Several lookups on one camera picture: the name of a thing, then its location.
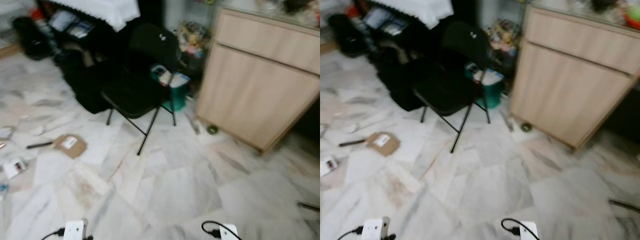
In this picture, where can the black marker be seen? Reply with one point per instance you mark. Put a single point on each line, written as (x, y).
(352, 143)
(40, 145)

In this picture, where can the white printed packet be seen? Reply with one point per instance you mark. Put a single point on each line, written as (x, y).
(329, 165)
(14, 168)

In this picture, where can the brown cardboard with white label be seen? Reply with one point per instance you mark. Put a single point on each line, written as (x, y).
(70, 146)
(384, 144)

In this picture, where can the light wooden cabinet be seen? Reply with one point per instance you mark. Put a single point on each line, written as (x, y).
(565, 92)
(250, 95)

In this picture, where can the large black bag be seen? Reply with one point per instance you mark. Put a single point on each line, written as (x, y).
(397, 82)
(85, 85)

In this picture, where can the thin black rod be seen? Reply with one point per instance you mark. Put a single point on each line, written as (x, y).
(309, 205)
(625, 204)

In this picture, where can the small green ball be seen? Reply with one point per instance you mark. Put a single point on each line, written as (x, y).
(212, 130)
(526, 127)

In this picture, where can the black folding chair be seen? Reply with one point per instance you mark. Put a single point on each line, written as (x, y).
(442, 87)
(130, 90)

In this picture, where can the teal storage bin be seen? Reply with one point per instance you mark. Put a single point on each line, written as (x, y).
(179, 92)
(494, 90)

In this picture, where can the white lace tablecloth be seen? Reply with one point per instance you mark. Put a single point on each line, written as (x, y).
(415, 10)
(105, 11)

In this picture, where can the colourful toy pile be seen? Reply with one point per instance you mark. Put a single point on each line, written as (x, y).
(502, 37)
(192, 40)

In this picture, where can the white paper scrap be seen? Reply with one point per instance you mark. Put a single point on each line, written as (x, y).
(6, 132)

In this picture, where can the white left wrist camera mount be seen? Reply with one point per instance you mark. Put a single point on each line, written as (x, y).
(75, 231)
(374, 230)

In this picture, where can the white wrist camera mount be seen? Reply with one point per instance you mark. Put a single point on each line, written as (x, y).
(374, 230)
(230, 233)
(529, 231)
(75, 231)

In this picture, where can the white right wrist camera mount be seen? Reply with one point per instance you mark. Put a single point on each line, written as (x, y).
(529, 231)
(230, 233)

